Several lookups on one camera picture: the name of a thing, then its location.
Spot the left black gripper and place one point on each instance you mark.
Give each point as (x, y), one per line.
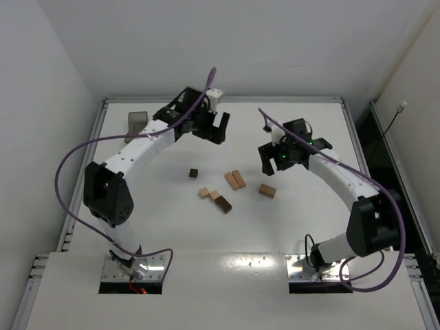
(209, 129)

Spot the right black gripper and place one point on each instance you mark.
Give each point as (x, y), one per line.
(269, 152)

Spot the light wood long block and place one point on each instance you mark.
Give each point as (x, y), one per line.
(232, 181)
(239, 179)

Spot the dark wood arch block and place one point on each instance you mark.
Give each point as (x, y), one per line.
(223, 204)

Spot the tan wood cube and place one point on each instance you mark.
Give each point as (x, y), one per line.
(214, 194)

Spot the pale wood cube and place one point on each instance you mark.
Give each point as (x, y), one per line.
(204, 193)

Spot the smoky transparent plastic box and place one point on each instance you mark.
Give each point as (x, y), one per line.
(136, 122)

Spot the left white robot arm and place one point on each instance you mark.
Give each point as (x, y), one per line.
(107, 185)

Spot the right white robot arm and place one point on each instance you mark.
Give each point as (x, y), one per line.
(373, 224)

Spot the light brown block right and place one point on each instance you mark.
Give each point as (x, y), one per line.
(267, 191)

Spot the small dark wood cube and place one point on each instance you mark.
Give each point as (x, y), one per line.
(193, 173)

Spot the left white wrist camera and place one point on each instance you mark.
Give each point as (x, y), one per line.
(214, 96)

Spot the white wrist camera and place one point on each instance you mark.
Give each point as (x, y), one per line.
(214, 96)
(276, 133)

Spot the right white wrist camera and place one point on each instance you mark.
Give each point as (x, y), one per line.
(276, 133)

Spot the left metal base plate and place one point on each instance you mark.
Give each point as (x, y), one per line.
(142, 270)

